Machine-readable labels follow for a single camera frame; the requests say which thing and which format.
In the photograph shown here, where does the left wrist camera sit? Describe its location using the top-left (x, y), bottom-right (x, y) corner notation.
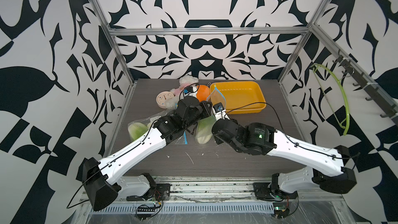
top-left (182, 86), bottom-right (198, 97)

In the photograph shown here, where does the black wall hook rack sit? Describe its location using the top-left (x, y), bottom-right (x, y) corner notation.
top-left (331, 49), bottom-right (398, 125)

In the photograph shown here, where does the white teddy bear pink shirt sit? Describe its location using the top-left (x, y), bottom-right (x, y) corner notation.
top-left (171, 75), bottom-right (199, 100)

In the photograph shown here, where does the orange plush toy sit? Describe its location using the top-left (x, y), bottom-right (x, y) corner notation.
top-left (196, 85), bottom-right (210, 102)

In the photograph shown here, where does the chinese cabbage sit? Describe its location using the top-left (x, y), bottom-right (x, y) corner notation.
top-left (127, 122), bottom-right (148, 142)
top-left (195, 116), bottom-right (216, 145)

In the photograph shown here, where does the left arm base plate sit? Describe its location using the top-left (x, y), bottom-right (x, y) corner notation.
top-left (123, 173), bottom-right (171, 201)

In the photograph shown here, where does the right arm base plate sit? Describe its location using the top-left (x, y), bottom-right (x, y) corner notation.
top-left (252, 173), bottom-right (298, 202)

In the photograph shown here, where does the aluminium frame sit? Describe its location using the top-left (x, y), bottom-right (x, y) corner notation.
top-left (89, 0), bottom-right (398, 224)

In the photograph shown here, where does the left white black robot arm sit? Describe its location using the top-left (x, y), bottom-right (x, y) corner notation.
top-left (82, 96), bottom-right (212, 211)

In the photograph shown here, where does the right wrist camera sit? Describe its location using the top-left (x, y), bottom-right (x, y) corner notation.
top-left (212, 103), bottom-right (230, 121)

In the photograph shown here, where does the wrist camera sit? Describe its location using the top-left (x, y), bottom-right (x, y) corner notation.
top-left (182, 86), bottom-right (198, 97)
top-left (212, 103), bottom-right (230, 121)

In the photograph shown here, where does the yellow plastic tray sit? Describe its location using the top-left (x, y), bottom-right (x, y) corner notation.
top-left (210, 81), bottom-right (267, 114)

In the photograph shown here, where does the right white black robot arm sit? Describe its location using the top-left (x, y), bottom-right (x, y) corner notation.
top-left (211, 119), bottom-right (357, 199)

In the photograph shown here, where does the clear zipper bag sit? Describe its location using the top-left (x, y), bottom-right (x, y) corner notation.
top-left (194, 84), bottom-right (228, 145)
top-left (127, 111), bottom-right (188, 145)

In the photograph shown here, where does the small pink round clock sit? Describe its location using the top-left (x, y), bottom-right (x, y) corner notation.
top-left (155, 91), bottom-right (175, 109)

